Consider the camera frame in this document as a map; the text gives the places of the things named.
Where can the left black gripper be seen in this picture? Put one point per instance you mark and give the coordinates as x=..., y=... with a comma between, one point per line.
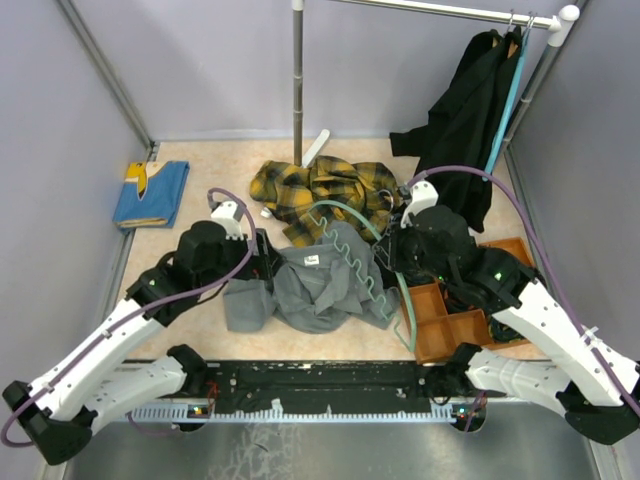
x=265, y=265

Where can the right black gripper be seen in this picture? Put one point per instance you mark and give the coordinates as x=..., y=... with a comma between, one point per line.
x=396, y=233

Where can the grey button-up shirt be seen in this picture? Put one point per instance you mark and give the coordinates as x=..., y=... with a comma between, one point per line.
x=316, y=289

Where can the teal plastic hanger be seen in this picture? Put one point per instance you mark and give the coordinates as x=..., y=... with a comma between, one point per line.
x=510, y=99
x=357, y=215

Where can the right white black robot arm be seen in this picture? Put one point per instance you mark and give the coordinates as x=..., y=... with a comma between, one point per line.
x=593, y=387

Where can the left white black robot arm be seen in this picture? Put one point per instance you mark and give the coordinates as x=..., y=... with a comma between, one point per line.
x=63, y=409

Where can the yellow black plaid shirt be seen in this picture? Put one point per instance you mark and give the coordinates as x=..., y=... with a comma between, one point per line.
x=290, y=193

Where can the folded blue shirt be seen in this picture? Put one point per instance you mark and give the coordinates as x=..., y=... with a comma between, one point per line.
x=151, y=195

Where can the rolled black orange tie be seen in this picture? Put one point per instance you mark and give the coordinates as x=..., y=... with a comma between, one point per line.
x=452, y=295

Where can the orange wooden compartment tray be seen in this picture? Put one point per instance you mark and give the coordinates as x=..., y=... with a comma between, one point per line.
x=440, y=325

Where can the rolled dark blue tie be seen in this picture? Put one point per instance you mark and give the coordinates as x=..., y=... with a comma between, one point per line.
x=502, y=335

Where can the white rack foot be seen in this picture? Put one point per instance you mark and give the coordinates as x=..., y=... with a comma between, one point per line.
x=316, y=148

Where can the black hanging garments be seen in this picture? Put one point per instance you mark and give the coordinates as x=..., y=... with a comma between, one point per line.
x=463, y=122

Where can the metal clothes rack pole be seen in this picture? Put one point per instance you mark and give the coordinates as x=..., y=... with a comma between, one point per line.
x=298, y=29

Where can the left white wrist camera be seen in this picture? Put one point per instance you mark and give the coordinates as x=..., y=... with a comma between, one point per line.
x=228, y=214

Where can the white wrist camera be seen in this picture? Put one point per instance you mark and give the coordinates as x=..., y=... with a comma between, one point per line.
x=228, y=214
x=423, y=195

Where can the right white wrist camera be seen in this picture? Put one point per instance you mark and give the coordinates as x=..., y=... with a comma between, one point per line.
x=423, y=195

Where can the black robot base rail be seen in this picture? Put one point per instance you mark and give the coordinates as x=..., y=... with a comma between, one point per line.
x=316, y=387

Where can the horizontal metal clothes rail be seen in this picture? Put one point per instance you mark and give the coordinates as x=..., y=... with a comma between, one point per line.
x=566, y=16

